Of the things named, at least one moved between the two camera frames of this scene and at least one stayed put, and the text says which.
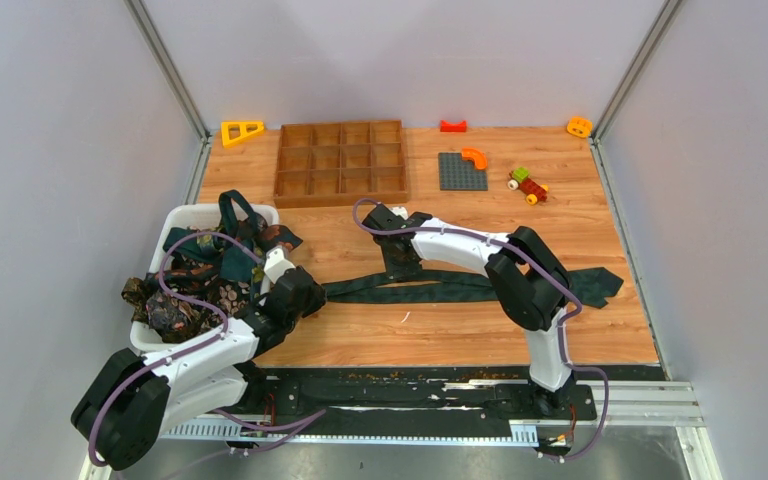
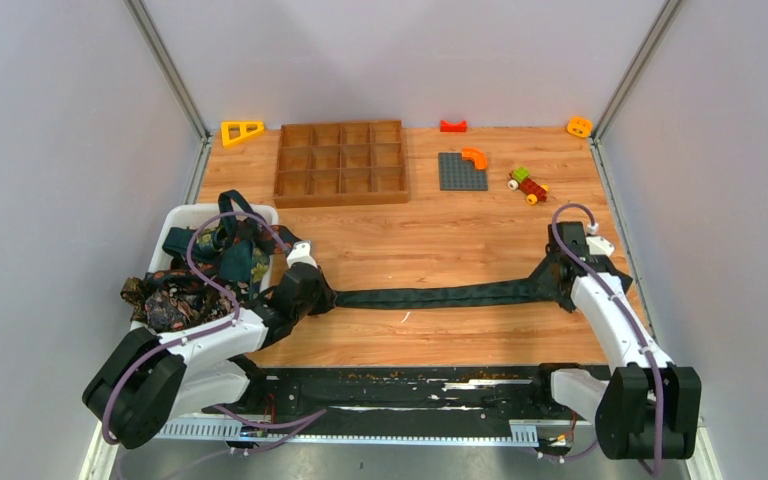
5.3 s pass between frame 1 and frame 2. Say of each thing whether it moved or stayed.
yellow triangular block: stayed
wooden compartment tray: stayed
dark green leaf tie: moved
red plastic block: stayed
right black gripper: moved
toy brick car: stayed
